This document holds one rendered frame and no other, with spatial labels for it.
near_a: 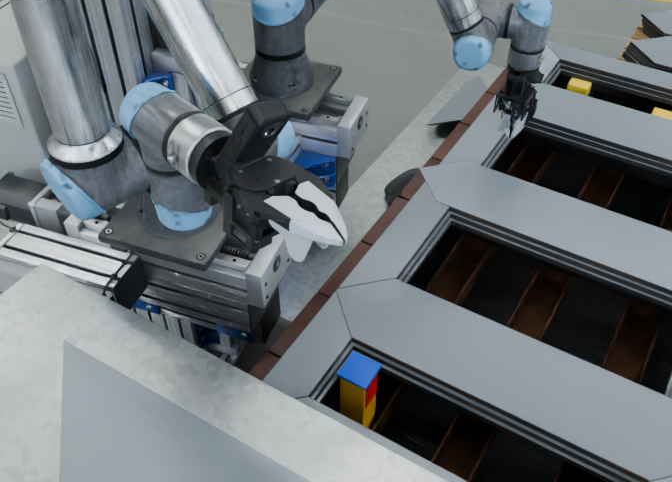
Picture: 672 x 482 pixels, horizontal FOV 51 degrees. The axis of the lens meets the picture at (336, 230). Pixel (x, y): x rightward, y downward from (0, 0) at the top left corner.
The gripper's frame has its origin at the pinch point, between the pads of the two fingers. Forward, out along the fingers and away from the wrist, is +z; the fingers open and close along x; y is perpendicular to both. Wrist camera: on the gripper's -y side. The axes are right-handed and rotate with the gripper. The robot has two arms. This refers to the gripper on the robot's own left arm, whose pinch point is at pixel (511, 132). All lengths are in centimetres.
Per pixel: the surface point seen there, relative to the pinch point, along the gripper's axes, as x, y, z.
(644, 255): 38.8, 19.9, 5.6
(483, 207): 3.2, 23.4, 5.7
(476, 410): 23, 72, 8
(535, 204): 13.1, 16.1, 5.7
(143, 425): -12, 115, -16
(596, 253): 29.8, 24.6, 5.6
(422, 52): -102, -173, 91
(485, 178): -0.5, 13.4, 5.7
